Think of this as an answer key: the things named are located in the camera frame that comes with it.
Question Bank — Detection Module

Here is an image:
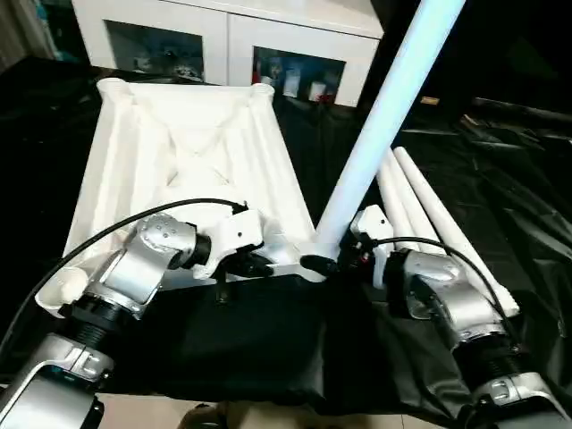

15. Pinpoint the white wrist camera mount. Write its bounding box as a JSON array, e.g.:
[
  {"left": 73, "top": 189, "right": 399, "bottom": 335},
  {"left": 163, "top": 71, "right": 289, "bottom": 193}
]
[
  {"left": 192, "top": 207, "right": 265, "bottom": 282},
  {"left": 350, "top": 204, "right": 394, "bottom": 290}
]

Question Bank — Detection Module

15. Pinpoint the white glass-door cabinet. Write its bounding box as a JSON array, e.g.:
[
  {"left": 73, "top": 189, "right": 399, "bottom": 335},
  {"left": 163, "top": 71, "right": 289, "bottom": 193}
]
[{"left": 71, "top": 0, "right": 386, "bottom": 108}]

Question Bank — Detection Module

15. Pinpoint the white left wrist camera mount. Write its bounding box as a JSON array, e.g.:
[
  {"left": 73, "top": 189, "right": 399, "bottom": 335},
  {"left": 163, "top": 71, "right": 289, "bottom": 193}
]
[{"left": 192, "top": 207, "right": 265, "bottom": 282}]

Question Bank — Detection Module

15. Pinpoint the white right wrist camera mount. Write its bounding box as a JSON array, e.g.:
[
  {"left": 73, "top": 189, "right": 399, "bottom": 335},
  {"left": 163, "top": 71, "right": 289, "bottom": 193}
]
[{"left": 350, "top": 204, "right": 394, "bottom": 290}]

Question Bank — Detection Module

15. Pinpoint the white plastic table top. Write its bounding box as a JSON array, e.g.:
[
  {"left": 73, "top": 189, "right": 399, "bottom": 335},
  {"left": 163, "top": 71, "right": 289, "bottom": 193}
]
[{"left": 34, "top": 76, "right": 335, "bottom": 319}]

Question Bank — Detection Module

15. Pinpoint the black table mat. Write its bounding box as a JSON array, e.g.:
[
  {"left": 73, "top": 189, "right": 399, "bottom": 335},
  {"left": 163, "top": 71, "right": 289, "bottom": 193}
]
[{"left": 0, "top": 55, "right": 572, "bottom": 419}]

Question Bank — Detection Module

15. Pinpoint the grey curtain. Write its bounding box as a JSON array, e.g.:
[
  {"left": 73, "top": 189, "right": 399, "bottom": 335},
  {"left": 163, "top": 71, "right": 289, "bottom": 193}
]
[{"left": 0, "top": 0, "right": 50, "bottom": 68}]

